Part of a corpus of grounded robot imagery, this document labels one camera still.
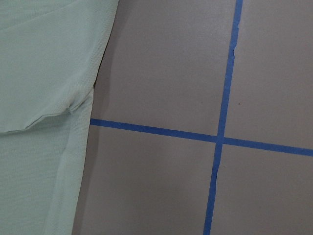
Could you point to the olive green long-sleeve shirt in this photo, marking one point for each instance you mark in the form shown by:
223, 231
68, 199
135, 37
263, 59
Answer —
50, 54

